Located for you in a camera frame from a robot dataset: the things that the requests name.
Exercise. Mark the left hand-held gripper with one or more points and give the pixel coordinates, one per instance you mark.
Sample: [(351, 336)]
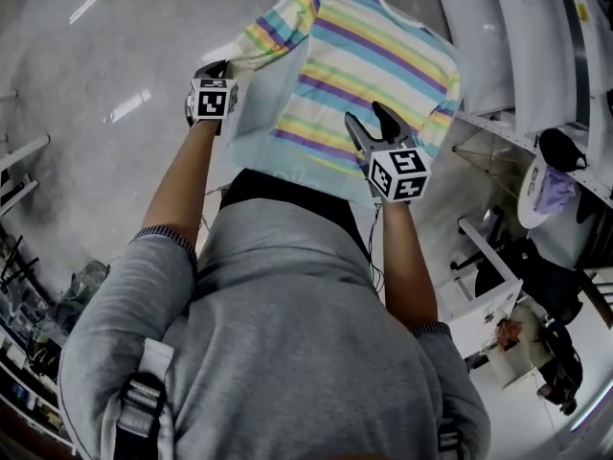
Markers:
[(213, 103)]

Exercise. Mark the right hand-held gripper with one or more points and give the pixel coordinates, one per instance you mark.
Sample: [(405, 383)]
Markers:
[(400, 173)]

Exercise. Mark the pastel striped shirt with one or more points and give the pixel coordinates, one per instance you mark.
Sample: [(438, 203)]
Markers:
[(373, 55)]

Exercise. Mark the person's left forearm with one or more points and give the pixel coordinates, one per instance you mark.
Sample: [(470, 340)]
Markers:
[(182, 185)]

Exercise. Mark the person's right forearm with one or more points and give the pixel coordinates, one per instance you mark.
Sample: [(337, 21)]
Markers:
[(407, 266)]

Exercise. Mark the light blue padded table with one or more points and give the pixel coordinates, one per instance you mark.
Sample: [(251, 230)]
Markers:
[(263, 113)]

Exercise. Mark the yellow metal table legs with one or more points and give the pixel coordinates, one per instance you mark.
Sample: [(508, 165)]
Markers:
[(493, 156)]

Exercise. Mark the person's black trousers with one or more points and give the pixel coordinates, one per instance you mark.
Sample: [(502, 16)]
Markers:
[(268, 187)]

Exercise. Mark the black-rimmed glasses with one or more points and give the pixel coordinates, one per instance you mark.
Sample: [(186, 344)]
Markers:
[(531, 185)]

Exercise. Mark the round white side table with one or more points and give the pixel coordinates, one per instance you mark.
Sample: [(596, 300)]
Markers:
[(527, 211)]

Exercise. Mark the black hanging cap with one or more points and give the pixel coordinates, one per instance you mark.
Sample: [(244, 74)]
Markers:
[(560, 149)]

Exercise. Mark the crumpled purple cloth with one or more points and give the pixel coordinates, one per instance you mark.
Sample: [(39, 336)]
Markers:
[(555, 190)]

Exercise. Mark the person's grey sweatshirt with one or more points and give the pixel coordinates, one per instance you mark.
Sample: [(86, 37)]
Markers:
[(287, 328)]

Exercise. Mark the white square stool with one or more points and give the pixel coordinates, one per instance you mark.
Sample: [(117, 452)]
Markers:
[(479, 324)]

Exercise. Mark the black office chair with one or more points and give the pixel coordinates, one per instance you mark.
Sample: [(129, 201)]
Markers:
[(541, 276)]

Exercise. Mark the black metal rack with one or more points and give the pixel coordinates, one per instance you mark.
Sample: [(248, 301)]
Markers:
[(81, 285)]

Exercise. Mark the white cluttered shelf unit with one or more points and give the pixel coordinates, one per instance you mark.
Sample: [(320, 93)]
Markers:
[(24, 391)]

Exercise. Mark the white frame stand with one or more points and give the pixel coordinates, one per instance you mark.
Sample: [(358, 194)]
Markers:
[(24, 151)]

